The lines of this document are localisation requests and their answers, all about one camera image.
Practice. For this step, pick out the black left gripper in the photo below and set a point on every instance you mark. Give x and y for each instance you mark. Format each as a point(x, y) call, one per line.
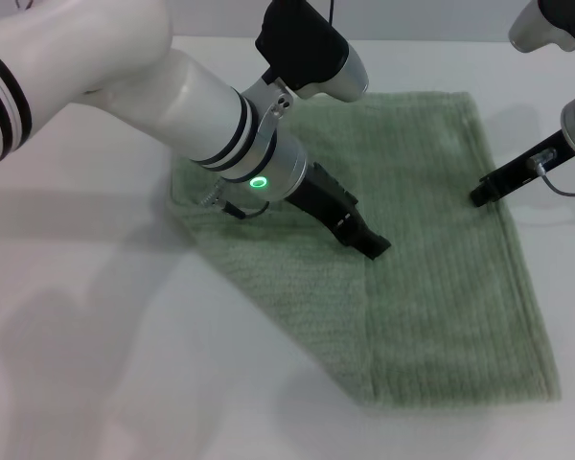
point(323, 201)

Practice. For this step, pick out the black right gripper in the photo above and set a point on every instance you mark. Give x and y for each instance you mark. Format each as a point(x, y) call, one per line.
point(527, 165)

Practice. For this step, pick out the green ribbed towel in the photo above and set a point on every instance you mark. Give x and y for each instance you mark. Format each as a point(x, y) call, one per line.
point(436, 268)

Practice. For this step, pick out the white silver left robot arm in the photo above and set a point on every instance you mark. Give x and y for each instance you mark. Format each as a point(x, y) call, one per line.
point(124, 81)

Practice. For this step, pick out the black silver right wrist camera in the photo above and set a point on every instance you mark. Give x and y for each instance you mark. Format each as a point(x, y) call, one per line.
point(551, 21)

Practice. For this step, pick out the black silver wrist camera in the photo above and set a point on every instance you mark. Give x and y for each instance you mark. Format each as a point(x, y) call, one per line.
point(311, 48)
point(551, 21)

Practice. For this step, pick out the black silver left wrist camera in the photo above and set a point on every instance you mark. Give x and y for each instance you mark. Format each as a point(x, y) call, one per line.
point(311, 48)

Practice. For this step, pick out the black vertical wall strip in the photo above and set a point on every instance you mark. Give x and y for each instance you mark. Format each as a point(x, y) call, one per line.
point(332, 9)

